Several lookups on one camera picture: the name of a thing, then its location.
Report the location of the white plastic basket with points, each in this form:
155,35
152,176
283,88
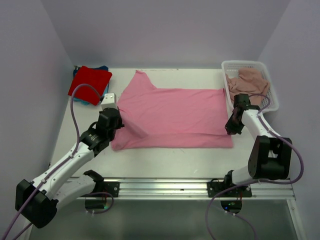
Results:
267,103

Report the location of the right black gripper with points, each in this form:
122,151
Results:
230,129

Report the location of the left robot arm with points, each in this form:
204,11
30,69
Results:
40,199

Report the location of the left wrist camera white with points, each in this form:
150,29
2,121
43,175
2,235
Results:
109,101

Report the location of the pink t shirt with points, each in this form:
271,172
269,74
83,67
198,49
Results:
171,117

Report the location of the teal folded t shirt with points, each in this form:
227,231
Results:
106,91

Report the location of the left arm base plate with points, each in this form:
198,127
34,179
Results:
111,187

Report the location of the red folded t shirt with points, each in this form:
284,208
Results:
88,83

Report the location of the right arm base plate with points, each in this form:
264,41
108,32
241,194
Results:
215,186

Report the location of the dark blue folded t shirt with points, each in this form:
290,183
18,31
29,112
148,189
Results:
75,70

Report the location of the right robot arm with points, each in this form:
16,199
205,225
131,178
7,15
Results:
270,157

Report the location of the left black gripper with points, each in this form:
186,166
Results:
119,124

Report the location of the beige t shirt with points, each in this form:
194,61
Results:
249,81

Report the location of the aluminium mounting rail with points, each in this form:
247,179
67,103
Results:
189,189

